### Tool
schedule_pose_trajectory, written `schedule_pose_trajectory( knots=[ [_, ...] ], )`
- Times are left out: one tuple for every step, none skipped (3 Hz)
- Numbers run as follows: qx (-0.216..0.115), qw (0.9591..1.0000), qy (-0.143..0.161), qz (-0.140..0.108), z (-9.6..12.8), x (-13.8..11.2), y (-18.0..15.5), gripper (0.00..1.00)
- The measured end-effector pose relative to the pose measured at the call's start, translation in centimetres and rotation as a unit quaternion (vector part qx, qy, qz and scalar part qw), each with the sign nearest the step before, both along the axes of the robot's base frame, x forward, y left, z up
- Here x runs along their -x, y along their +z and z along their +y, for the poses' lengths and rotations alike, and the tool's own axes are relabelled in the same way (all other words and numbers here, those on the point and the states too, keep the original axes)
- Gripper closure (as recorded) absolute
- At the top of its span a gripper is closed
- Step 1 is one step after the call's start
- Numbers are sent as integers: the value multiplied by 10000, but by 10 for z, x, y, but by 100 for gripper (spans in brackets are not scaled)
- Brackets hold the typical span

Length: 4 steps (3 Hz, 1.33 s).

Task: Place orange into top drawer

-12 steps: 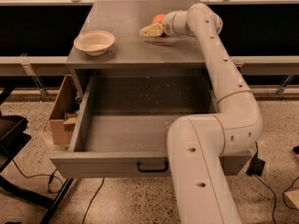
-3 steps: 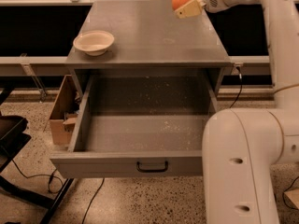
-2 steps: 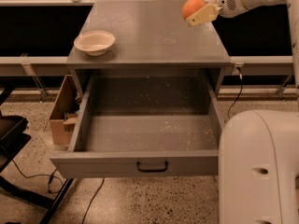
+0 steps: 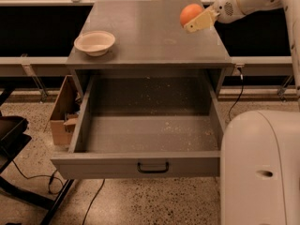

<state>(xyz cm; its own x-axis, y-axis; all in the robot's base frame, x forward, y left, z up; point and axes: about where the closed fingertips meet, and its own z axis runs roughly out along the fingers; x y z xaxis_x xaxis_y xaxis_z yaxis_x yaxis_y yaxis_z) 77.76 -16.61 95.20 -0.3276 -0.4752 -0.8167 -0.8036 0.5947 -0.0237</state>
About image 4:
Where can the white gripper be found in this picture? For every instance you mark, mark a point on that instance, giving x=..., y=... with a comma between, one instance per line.
x=225, y=9

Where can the orange fruit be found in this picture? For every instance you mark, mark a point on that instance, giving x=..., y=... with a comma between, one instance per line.
x=190, y=12

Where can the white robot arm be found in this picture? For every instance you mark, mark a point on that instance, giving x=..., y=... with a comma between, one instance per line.
x=260, y=151

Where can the grey open drawer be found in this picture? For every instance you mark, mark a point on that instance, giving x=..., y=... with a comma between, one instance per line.
x=124, y=121

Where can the grey cabinet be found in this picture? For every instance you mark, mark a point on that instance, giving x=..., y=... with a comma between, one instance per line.
x=148, y=34

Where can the white paper bowl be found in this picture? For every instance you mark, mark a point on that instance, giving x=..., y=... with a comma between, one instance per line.
x=94, y=43

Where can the cardboard box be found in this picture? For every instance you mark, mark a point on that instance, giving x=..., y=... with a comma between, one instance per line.
x=65, y=112

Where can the grey rail barrier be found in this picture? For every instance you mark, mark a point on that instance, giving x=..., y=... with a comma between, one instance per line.
x=54, y=66

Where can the black drawer handle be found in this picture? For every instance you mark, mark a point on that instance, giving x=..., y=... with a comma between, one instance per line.
x=152, y=168

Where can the black stand frame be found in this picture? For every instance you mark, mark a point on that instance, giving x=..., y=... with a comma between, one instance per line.
x=32, y=168

